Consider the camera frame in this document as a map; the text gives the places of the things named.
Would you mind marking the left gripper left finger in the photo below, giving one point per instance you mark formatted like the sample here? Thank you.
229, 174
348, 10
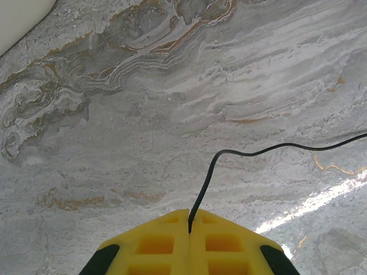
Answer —
155, 246

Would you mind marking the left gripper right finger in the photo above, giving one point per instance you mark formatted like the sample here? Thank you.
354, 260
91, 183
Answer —
223, 246

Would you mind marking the cream plastic tray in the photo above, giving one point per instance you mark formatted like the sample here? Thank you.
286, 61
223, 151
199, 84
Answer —
14, 14

